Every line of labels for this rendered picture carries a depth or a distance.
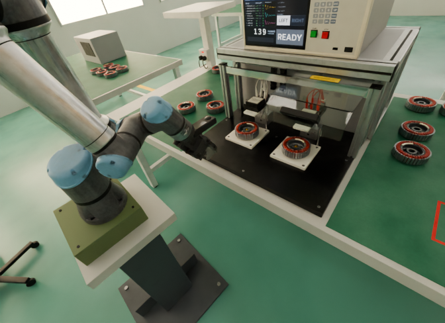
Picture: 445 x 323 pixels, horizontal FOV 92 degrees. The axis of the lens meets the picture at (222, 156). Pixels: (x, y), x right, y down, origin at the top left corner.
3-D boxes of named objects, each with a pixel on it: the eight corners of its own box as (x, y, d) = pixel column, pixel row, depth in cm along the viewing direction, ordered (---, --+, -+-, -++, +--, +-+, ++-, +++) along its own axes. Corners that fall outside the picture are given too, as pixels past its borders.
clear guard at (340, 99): (339, 141, 56) (344, 122, 53) (261, 118, 70) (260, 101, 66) (373, 91, 73) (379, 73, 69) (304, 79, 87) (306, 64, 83)
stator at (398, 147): (435, 164, 78) (440, 156, 76) (402, 167, 79) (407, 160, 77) (414, 145, 87) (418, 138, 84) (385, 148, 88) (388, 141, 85)
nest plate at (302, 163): (304, 171, 82) (304, 168, 81) (269, 157, 90) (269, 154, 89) (320, 149, 89) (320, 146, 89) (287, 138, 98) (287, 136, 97)
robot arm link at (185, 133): (173, 112, 69) (191, 118, 65) (181, 119, 73) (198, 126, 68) (161, 132, 68) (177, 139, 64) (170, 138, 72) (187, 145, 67)
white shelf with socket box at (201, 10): (212, 85, 158) (199, 11, 128) (179, 77, 179) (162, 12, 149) (240, 68, 176) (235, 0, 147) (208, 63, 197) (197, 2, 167)
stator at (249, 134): (249, 143, 96) (249, 137, 94) (230, 136, 102) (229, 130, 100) (263, 130, 102) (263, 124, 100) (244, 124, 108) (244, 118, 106)
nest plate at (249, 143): (251, 149, 95) (251, 147, 94) (225, 139, 103) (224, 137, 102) (269, 132, 103) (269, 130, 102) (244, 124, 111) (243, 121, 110)
